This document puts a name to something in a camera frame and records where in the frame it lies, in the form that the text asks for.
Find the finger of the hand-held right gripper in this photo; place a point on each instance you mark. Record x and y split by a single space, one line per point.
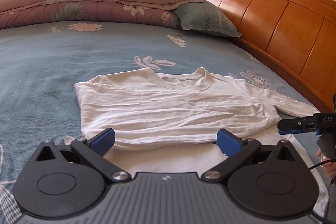
291 121

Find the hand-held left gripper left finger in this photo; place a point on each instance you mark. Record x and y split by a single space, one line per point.
103 140

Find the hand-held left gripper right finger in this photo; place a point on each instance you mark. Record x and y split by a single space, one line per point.
228 141

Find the white long-sleeved printed shirt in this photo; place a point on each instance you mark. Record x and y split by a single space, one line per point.
170 108

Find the person's right hand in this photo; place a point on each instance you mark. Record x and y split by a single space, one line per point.
331 167

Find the blue floral bed sheet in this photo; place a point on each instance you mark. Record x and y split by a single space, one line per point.
52 61

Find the wooden headboard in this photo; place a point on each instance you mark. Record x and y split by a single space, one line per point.
275 19

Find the green pillow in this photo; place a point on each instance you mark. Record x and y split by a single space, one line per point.
204 16

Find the pink floral quilt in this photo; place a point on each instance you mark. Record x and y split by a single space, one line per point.
92 1

